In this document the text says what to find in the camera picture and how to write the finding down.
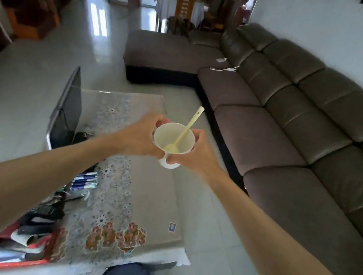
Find person's right hand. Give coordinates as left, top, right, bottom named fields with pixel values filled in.
left=164, top=124, right=231, bottom=182

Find person's left hand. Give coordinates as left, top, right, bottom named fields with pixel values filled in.
left=110, top=106, right=173, bottom=163

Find white cup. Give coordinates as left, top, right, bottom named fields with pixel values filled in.
left=148, top=119, right=198, bottom=173

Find person's left forearm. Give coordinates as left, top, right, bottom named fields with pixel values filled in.
left=0, top=114, right=125, bottom=275

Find person's right forearm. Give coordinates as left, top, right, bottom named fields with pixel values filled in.
left=188, top=167, right=363, bottom=275

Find cream plastic spoon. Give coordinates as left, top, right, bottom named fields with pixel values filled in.
left=164, top=102, right=205, bottom=157

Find floral patterned tablecloth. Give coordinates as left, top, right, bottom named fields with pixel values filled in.
left=0, top=73, right=218, bottom=275

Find brown leather corner sofa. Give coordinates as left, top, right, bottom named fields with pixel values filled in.
left=88, top=2, right=363, bottom=275

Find black laptop screen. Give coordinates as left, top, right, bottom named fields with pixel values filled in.
left=44, top=63, right=90, bottom=155

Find blue white packets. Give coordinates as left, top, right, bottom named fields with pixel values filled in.
left=69, top=168, right=100, bottom=195

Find dining table with white cloth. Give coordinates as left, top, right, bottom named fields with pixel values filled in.
left=151, top=0, right=207, bottom=29

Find wooden dining chair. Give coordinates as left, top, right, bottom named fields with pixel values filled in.
left=201, top=0, right=236, bottom=35

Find black remote control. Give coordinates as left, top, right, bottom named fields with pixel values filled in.
left=28, top=202, right=66, bottom=224

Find red tray of items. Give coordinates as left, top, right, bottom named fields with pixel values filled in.
left=0, top=181, right=69, bottom=275

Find white charger cable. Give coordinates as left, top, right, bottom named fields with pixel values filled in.
left=210, top=56, right=241, bottom=75

